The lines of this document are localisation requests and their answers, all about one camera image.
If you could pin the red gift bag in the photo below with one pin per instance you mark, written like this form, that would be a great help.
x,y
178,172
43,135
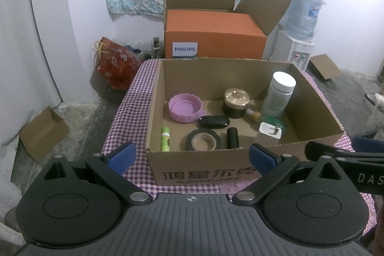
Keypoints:
x,y
117,64

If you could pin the dark jar with gold lid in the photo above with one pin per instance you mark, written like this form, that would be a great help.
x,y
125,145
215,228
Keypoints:
x,y
236,100

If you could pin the blue water bottle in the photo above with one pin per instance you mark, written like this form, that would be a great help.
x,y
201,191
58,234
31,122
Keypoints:
x,y
303,16

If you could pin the beige padded jacket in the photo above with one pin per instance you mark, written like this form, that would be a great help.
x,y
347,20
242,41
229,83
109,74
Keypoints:
x,y
376,112

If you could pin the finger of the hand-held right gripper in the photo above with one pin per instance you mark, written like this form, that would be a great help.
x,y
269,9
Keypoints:
x,y
345,154
369,145

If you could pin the black key fob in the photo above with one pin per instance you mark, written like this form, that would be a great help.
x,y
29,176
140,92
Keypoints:
x,y
214,121

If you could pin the white water dispenser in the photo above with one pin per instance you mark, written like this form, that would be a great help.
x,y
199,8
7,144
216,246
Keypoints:
x,y
288,49

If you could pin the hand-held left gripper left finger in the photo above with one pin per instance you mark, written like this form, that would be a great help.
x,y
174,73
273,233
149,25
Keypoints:
x,y
121,158

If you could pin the small open cardboard box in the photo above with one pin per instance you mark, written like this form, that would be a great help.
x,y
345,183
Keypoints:
x,y
42,136

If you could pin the black tape roll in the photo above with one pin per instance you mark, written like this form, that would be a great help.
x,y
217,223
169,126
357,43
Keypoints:
x,y
190,140

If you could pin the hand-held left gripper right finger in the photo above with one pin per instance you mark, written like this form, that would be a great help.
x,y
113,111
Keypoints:
x,y
262,158

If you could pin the purple checked tablecloth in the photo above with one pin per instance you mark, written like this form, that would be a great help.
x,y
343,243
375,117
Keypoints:
x,y
135,100

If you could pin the green tube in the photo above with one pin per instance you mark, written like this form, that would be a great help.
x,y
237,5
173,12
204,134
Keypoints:
x,y
165,139

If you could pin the white charger plug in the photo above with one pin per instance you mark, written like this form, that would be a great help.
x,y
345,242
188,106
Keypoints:
x,y
268,136

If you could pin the orange box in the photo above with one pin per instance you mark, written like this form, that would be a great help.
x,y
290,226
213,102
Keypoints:
x,y
216,31

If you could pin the flat cardboard piece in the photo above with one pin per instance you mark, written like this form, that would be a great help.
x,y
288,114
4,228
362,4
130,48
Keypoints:
x,y
325,67

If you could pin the printed cardboard box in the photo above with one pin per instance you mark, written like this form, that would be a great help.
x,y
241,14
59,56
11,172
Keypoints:
x,y
210,172

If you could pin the black cylinder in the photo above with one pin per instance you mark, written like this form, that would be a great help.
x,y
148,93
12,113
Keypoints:
x,y
232,138

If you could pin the dark glass bottle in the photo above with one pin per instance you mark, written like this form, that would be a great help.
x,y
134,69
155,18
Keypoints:
x,y
156,49

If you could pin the white bottle with white cap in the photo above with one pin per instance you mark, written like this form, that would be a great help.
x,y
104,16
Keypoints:
x,y
277,94

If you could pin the blue plastic bag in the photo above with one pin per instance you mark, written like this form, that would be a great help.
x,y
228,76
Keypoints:
x,y
132,49

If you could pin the white curtain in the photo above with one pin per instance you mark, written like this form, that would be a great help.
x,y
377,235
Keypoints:
x,y
18,64

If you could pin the green bottle with amber neck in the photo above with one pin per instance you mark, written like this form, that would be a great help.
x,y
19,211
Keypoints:
x,y
270,121

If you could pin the pink plastic lid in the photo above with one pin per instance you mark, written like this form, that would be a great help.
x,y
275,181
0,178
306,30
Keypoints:
x,y
184,107

